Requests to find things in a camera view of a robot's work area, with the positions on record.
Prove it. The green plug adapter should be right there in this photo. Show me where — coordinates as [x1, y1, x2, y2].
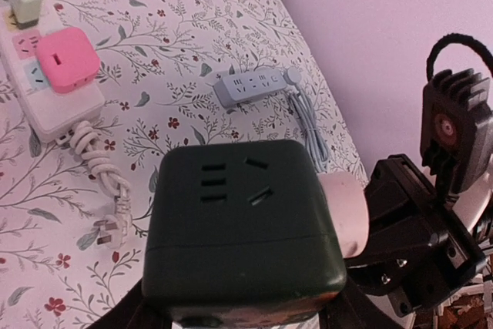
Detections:
[10, 0, 45, 30]

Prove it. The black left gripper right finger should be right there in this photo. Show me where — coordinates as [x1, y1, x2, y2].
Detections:
[318, 278, 402, 329]

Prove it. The light blue coiled cable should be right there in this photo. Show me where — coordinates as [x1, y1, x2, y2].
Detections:
[287, 82, 331, 173]

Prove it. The light blue round plug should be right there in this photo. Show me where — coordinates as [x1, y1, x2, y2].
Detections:
[283, 66, 302, 86]

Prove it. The white three-pin plug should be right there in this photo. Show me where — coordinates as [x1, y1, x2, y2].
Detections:
[93, 196, 132, 250]

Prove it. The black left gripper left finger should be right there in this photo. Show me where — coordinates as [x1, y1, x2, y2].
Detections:
[88, 280, 173, 329]

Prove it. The pink plug adapter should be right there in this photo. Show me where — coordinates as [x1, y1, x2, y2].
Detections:
[35, 27, 100, 94]

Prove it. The white power strip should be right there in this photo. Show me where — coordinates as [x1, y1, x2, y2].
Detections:
[1, 0, 105, 145]

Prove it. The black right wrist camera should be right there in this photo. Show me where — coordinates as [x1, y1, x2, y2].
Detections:
[420, 69, 492, 196]

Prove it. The dark green cube socket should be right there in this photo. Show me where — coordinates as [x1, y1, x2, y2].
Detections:
[142, 139, 347, 328]

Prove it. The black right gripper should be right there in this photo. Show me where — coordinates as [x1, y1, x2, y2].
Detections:
[346, 154, 486, 317]

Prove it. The light blue power strip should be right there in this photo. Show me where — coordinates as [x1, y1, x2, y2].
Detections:
[213, 69, 287, 108]

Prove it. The floral tablecloth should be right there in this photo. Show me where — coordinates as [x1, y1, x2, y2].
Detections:
[1, 0, 367, 328]

